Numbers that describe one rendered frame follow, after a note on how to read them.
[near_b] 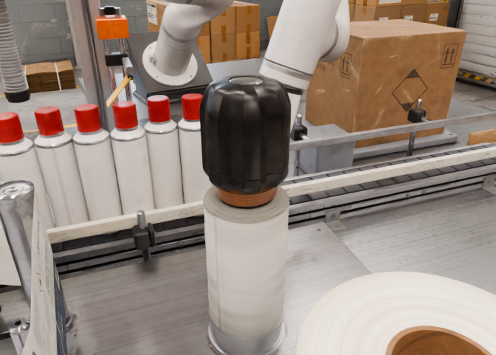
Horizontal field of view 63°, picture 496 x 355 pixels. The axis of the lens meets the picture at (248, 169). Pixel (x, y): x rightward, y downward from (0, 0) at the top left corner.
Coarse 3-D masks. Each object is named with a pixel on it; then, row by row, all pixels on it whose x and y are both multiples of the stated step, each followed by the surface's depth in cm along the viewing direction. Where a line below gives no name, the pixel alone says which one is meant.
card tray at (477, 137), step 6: (474, 132) 107; (480, 132) 107; (486, 132) 108; (492, 132) 109; (474, 138) 108; (480, 138) 108; (486, 138) 109; (492, 138) 110; (468, 144) 108; (474, 144) 109
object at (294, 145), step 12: (444, 120) 88; (456, 120) 89; (468, 120) 90; (480, 120) 92; (360, 132) 82; (372, 132) 82; (384, 132) 83; (396, 132) 85; (300, 144) 78; (312, 144) 78; (324, 144) 79
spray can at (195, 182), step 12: (192, 96) 63; (192, 108) 62; (180, 120) 65; (192, 120) 63; (180, 132) 64; (192, 132) 62; (180, 144) 65; (192, 144) 63; (180, 156) 67; (192, 156) 64; (192, 168) 65; (192, 180) 66; (204, 180) 67; (192, 192) 67; (204, 192) 68
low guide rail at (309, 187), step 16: (432, 160) 81; (448, 160) 83; (464, 160) 84; (336, 176) 75; (352, 176) 76; (368, 176) 77; (384, 176) 78; (288, 192) 72; (304, 192) 73; (160, 208) 66; (176, 208) 66; (192, 208) 66; (80, 224) 61; (96, 224) 62; (112, 224) 63; (128, 224) 64; (64, 240) 61
